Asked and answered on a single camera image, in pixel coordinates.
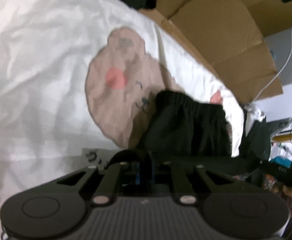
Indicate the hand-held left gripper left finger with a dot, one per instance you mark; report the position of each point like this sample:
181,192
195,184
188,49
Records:
137,173

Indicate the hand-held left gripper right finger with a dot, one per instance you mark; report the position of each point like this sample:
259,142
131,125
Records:
175,177

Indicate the black skirt with patterned trim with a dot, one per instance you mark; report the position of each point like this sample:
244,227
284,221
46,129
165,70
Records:
185,130

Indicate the teal and orange printed bag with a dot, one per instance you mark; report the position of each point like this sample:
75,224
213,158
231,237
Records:
269,183

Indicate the folded black garment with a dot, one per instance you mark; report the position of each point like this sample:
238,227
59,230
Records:
257,140

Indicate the white cloth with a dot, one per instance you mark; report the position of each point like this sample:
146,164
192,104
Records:
254,111

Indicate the brown cardboard sheet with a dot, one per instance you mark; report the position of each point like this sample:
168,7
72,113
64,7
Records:
223,42

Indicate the cream bear printed blanket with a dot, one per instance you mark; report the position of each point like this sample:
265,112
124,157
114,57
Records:
48,42

